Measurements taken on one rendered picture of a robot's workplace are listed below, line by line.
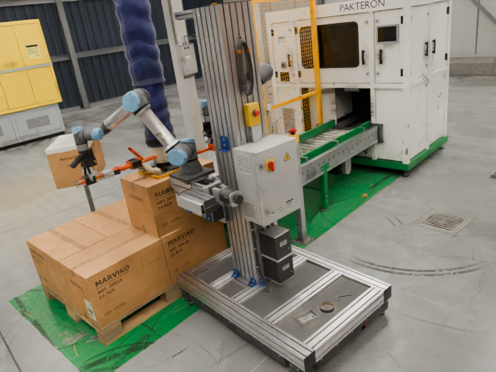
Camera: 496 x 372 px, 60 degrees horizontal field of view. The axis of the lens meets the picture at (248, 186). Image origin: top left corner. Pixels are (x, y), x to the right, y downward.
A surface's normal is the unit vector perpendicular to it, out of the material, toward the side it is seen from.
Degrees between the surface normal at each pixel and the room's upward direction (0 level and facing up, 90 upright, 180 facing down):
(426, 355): 0
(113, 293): 90
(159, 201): 90
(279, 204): 90
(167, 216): 90
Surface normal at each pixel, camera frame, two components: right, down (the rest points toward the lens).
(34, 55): 0.66, 0.20
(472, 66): -0.72, 0.34
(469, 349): -0.13, -0.92
